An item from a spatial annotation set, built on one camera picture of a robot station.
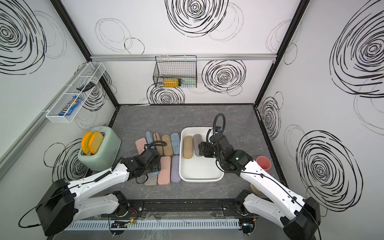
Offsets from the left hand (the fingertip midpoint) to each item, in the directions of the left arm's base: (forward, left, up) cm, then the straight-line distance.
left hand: (155, 165), depth 85 cm
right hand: (+4, -28, +16) cm, 32 cm away
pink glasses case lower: (-6, -6, -1) cm, 8 cm away
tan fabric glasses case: (+12, -18, 0) cm, 21 cm away
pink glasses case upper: (+14, +14, -3) cm, 20 cm away
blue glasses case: (+17, +7, +2) cm, 18 cm away
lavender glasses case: (-7, -12, 0) cm, 13 cm away
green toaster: (0, +26, +8) cm, 27 cm away
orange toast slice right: (+4, +28, +17) cm, 33 cm away
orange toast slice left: (+4, +33, +18) cm, 37 cm away
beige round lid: (-13, -53, +3) cm, 55 cm away
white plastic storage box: (+1, -24, -7) cm, 25 cm away
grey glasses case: (+18, -24, 0) cm, 30 cm away
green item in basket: (+38, -18, +30) cm, 52 cm away
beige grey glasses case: (-8, +1, -1) cm, 9 cm away
